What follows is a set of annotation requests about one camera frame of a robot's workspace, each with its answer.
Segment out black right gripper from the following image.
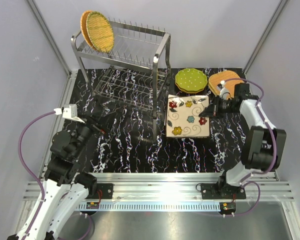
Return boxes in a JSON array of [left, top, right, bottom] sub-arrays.
[[199, 95, 238, 119]]

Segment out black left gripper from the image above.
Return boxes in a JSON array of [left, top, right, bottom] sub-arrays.
[[71, 110, 117, 159]]

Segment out woven wicker plate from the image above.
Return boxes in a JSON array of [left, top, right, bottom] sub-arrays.
[[80, 10, 96, 50], [208, 70, 244, 98]]

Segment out green polka dot plate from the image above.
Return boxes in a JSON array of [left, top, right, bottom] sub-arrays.
[[175, 68, 208, 88]]

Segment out green rimmed wicker plate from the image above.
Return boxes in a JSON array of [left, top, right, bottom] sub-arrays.
[[86, 11, 115, 53]]

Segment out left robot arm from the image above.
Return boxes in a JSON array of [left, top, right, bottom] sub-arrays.
[[8, 107, 115, 240]]

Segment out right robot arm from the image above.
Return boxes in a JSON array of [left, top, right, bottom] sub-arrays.
[[199, 80, 287, 200]]

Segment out stainless steel dish rack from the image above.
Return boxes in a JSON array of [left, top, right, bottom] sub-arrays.
[[70, 16, 172, 125]]

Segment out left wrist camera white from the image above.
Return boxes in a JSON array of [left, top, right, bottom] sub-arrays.
[[53, 104, 85, 123]]

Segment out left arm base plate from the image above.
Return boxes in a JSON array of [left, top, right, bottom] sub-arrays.
[[87, 183, 114, 200]]

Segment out aluminium frame rail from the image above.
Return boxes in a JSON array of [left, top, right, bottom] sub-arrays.
[[23, 172, 296, 213]]

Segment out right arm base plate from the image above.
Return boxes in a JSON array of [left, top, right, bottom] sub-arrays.
[[200, 183, 247, 200]]

